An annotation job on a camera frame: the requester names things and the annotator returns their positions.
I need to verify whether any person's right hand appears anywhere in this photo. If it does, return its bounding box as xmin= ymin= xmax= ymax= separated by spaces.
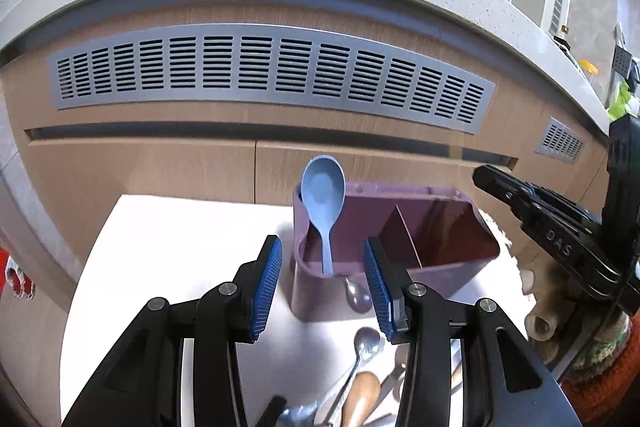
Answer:
xmin=520 ymin=252 xmax=568 ymax=343

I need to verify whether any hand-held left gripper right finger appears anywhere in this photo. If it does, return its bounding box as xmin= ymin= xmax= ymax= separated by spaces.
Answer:
xmin=362 ymin=236 xmax=583 ymax=427

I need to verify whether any blue plastic spoon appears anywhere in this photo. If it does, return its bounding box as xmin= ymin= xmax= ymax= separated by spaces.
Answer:
xmin=300 ymin=155 xmax=347 ymax=276

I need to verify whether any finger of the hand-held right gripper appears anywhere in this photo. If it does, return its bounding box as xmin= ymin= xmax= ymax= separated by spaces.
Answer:
xmin=472 ymin=164 xmax=638 ymax=313

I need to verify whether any dark brown wooden utensil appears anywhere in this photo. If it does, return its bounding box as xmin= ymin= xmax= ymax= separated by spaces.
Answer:
xmin=377 ymin=344 xmax=408 ymax=413

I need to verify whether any small grey vent grille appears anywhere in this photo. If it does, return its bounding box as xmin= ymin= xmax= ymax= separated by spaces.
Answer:
xmin=535 ymin=117 xmax=587 ymax=165

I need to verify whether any black-handled brown spoon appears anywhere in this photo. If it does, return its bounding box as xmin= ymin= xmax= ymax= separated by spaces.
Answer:
xmin=255 ymin=394 xmax=288 ymax=427

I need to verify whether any large grey vent grille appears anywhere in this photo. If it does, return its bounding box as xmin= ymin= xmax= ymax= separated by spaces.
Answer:
xmin=46 ymin=23 xmax=497 ymax=135

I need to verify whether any metal spoon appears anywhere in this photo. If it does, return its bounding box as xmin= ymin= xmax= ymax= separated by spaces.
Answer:
xmin=341 ymin=274 xmax=373 ymax=314
xmin=312 ymin=327 xmax=386 ymax=427

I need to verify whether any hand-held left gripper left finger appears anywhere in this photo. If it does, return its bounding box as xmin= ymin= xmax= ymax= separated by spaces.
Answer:
xmin=60 ymin=234 xmax=284 ymax=427

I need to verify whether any wooden cabinet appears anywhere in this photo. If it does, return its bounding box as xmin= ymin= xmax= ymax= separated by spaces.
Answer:
xmin=0 ymin=2 xmax=616 ymax=268

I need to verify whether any purple utensil holder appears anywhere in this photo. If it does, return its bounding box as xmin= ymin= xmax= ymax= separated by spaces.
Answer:
xmin=290 ymin=181 xmax=502 ymax=323

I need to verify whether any green packaging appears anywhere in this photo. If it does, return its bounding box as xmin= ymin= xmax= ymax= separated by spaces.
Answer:
xmin=607 ymin=82 xmax=640 ymax=120

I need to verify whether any white table cloth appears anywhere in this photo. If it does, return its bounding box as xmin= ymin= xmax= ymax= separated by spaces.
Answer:
xmin=60 ymin=193 xmax=531 ymax=427

